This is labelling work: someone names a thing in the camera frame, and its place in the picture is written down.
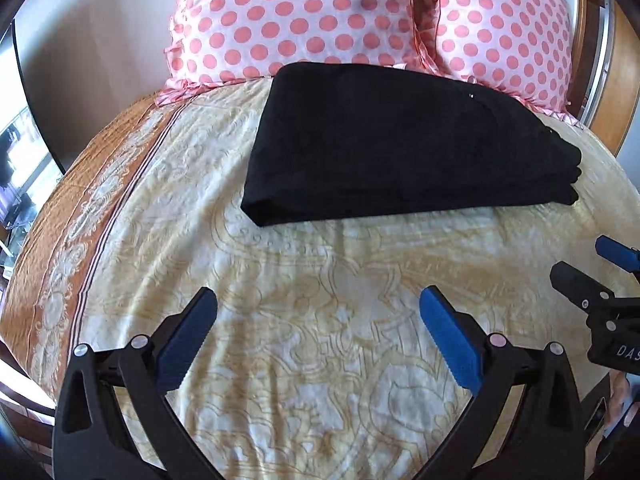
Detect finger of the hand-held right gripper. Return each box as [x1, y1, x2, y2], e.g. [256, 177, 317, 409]
[550, 261, 640, 318]
[595, 235, 640, 277]

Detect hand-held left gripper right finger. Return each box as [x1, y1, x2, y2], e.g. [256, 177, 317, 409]
[419, 285, 589, 480]

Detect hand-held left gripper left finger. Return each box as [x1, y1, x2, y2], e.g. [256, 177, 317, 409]
[51, 286, 236, 480]

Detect black pants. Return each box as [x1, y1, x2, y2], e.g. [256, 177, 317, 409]
[241, 61, 583, 227]

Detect person's right hand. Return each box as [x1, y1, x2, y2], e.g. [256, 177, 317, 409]
[605, 372, 640, 438]

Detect cream patterned bedspread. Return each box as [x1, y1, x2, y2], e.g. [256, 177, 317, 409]
[0, 77, 640, 480]

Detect wooden wardrobe door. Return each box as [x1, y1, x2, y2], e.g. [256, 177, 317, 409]
[582, 0, 640, 158]

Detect glass side table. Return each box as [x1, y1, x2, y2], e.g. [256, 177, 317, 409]
[0, 205, 36, 281]

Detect wooden headboard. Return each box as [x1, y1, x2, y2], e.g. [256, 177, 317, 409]
[570, 0, 591, 116]

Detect black framed window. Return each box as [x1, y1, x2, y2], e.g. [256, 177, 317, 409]
[0, 12, 68, 241]

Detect pink polka dot pillow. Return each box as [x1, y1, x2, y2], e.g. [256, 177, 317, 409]
[410, 0, 583, 128]
[156, 0, 440, 107]

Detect wooden bed frame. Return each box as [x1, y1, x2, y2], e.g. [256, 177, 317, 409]
[0, 337, 58, 466]

